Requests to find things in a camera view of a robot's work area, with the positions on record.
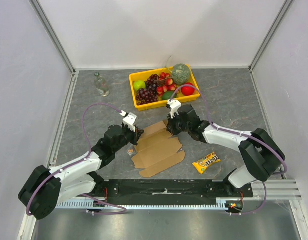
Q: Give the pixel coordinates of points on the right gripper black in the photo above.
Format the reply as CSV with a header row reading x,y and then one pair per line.
x,y
172,124

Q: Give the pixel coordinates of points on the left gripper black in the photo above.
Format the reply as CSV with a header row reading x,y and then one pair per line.
x,y
139,132

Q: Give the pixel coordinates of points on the brown cardboard box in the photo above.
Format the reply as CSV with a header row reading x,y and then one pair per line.
x,y
157,150

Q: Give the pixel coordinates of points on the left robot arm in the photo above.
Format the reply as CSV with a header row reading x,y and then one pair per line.
x,y
47,187

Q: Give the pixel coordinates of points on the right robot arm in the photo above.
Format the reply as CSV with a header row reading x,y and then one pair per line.
x,y
261,155

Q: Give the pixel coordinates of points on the green lime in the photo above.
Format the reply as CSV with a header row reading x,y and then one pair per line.
x,y
167,95

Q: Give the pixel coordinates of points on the red apple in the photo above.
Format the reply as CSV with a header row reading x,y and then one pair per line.
x,y
187,89

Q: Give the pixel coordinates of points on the dark purple grape bunch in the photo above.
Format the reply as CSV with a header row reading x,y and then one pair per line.
x,y
149,94

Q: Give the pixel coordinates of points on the yellow plastic tray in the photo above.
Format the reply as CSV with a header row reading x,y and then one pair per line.
x,y
144,75

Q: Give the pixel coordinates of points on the yellow candy bag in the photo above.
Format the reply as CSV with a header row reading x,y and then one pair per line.
x,y
203,164

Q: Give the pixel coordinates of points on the green apple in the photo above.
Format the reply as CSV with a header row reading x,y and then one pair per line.
x,y
137,85

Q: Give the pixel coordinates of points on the green netted melon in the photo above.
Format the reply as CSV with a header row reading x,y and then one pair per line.
x,y
180,74

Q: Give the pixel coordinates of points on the clear glass bottle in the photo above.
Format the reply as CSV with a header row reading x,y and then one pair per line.
x,y
101,85

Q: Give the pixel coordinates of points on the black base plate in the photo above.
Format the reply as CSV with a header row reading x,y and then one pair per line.
x,y
210,188

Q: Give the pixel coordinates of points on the grey slotted cable duct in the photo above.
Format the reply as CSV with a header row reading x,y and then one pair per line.
x,y
91,205

